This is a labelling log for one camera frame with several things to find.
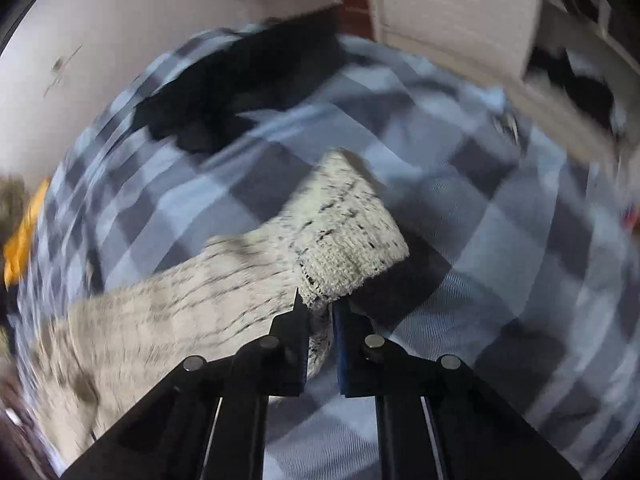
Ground white wall hook bracket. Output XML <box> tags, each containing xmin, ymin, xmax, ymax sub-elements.
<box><xmin>42</xmin><ymin>44</ymin><xmax>82</xmax><ymax>98</ymax></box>

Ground blue grey checkered bedsheet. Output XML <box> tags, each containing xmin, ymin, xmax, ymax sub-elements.
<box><xmin>12</xmin><ymin>28</ymin><xmax>639</xmax><ymax>479</ymax></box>

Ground black garment on bed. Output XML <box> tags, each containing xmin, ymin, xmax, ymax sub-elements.
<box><xmin>131</xmin><ymin>9</ymin><xmax>346</xmax><ymax>155</ymax></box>

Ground cream plaid tweed shirt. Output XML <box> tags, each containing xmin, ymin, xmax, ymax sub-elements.
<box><xmin>30</xmin><ymin>151</ymin><xmax>409</xmax><ymax>464</ymax></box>

